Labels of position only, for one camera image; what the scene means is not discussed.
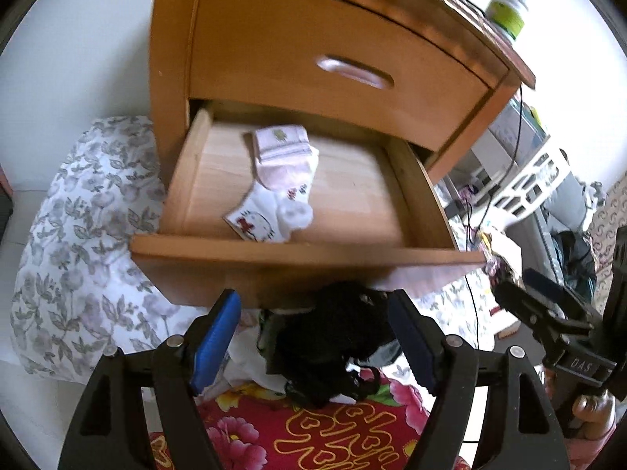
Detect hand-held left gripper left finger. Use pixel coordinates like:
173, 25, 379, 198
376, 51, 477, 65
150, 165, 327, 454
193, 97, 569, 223
58, 289, 242, 470

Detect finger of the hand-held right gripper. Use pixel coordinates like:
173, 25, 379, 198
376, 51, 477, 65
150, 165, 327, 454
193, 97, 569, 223
492, 278, 574, 353
523, 268, 596, 326

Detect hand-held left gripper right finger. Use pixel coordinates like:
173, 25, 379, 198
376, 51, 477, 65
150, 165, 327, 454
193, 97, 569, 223
387, 290, 571, 470

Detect white cloth garment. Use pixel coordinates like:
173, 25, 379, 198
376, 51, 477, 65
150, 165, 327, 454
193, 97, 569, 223
223, 323, 285, 395

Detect dark green garment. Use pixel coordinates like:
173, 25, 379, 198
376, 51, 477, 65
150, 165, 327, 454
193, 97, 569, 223
265, 281, 397, 409

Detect white cartoon print socks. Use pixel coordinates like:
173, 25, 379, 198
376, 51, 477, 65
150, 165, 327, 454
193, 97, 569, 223
223, 176, 314, 244

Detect wooden drawer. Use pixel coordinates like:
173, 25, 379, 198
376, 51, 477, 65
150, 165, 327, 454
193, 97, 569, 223
188, 0, 510, 152
130, 100, 488, 311

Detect closed wooden drawer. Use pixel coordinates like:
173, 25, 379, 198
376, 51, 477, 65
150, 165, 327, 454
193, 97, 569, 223
188, 0, 510, 152

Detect person's right hand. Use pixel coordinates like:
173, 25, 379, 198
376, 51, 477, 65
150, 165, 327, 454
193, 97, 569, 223
541, 369, 618, 441

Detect colourful patterned packet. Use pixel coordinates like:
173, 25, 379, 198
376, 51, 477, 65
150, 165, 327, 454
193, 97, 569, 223
482, 235, 515, 285

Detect dark clothes pile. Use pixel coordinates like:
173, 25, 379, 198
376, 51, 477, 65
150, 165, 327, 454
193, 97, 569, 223
551, 230, 598, 299

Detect beige paper sheet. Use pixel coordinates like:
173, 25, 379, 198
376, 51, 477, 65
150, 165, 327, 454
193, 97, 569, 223
490, 228, 522, 268

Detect white cut-out rack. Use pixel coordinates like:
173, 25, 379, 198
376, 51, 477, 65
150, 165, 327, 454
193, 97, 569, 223
441, 103, 571, 228

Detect grey sofa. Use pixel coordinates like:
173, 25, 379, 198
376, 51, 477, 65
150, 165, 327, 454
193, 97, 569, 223
531, 176, 598, 299

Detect beige patterned cloth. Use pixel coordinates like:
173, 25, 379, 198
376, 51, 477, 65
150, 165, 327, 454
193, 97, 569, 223
588, 171, 627, 275

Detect grey white plush toy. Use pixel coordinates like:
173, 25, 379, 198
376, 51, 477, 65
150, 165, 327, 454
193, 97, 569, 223
580, 181, 608, 216

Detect red floral blanket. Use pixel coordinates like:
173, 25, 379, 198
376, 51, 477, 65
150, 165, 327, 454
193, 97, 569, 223
149, 367, 471, 470

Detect wooden nightstand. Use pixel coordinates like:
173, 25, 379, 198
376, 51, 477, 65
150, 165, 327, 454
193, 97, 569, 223
147, 0, 537, 184

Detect white bottle green label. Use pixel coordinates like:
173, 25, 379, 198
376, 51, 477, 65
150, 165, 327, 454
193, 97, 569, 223
485, 0, 530, 42

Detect long black cable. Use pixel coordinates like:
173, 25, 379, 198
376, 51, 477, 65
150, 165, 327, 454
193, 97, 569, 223
460, 0, 525, 348

